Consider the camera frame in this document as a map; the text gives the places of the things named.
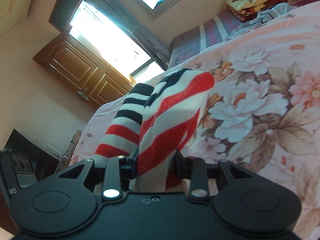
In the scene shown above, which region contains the folded yellow red blanket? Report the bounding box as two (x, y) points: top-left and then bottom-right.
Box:
(225, 0), (287, 23)

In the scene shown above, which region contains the grey left curtain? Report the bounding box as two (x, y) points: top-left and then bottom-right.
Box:
(84, 0), (171, 70)

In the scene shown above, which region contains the pink floral bed sheet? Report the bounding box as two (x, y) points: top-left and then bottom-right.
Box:
(71, 2), (319, 239)

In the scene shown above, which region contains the striped knit sweater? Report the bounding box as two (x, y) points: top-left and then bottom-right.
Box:
(93, 69), (215, 192)

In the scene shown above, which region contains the wooden door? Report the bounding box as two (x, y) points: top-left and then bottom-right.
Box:
(33, 33), (136, 109)

